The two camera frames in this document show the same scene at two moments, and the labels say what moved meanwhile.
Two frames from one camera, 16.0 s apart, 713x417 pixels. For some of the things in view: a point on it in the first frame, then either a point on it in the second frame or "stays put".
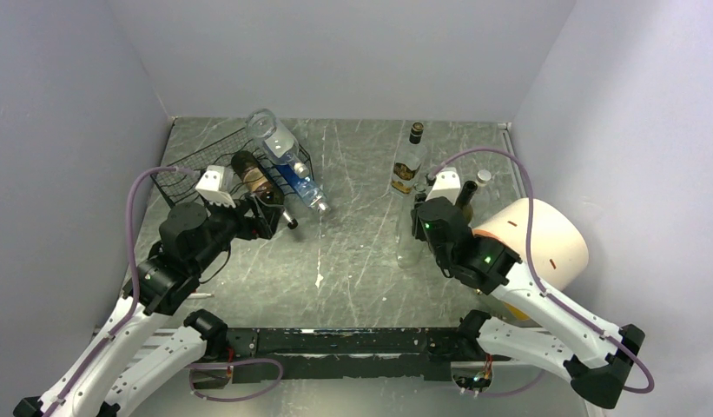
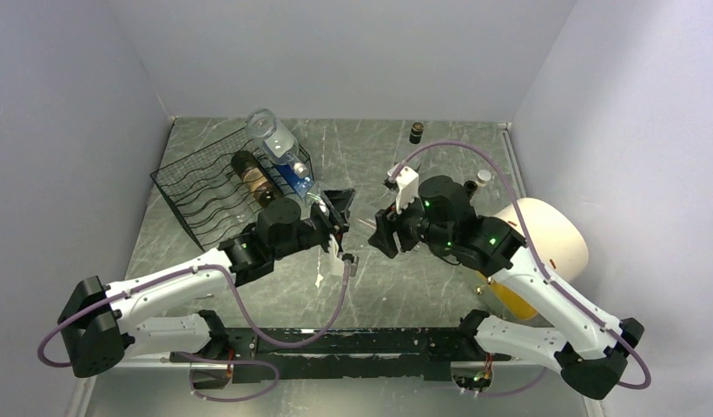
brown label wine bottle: (257, 182) stays put
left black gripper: (270, 215) -> (338, 201)
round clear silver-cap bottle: (274, 141) stays put
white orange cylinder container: (561, 247) stays put
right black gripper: (418, 230) -> (386, 223)
